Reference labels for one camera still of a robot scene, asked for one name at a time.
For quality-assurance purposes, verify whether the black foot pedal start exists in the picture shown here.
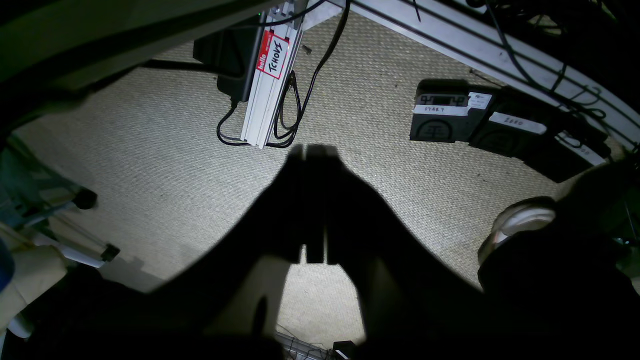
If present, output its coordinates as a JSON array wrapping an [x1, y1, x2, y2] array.
[[409, 79, 498, 143]]

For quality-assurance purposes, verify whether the aluminium frame rail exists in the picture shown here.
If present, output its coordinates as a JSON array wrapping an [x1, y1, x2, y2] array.
[[320, 0, 640, 150]]

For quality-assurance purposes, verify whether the aluminium extrusion leg with label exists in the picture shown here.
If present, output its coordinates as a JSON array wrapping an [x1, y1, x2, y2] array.
[[240, 0, 309, 149]]

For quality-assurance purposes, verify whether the black power adapter box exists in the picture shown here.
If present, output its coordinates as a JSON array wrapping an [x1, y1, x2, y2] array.
[[192, 27, 262, 102]]

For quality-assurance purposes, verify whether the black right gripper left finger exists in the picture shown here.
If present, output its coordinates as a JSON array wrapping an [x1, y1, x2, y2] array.
[[30, 145, 304, 360]]

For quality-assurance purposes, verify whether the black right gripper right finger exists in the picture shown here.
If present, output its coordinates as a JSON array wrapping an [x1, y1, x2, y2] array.
[[306, 144, 547, 360]]

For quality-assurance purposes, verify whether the black foot pedal zero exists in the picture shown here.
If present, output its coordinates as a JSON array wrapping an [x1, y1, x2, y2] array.
[[469, 87, 565, 158]]

